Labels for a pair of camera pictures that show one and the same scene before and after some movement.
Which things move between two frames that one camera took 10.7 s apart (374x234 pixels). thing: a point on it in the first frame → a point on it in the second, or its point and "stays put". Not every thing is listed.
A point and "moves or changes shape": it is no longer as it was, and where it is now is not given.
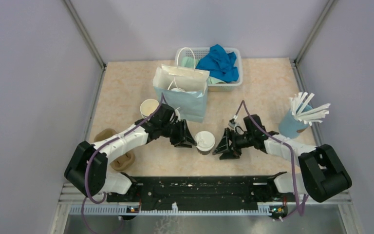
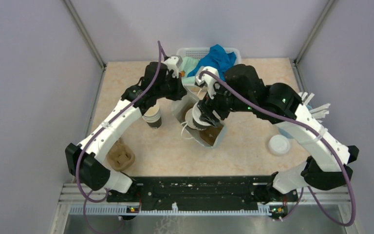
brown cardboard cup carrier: x=121 y=163 stays put
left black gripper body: x=175 y=131 → x=170 y=89
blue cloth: x=220 y=64 stays put
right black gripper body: x=241 y=140 → x=222 y=104
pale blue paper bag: x=183 y=86 moves or changes shape
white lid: x=205 y=141 → x=196 y=114
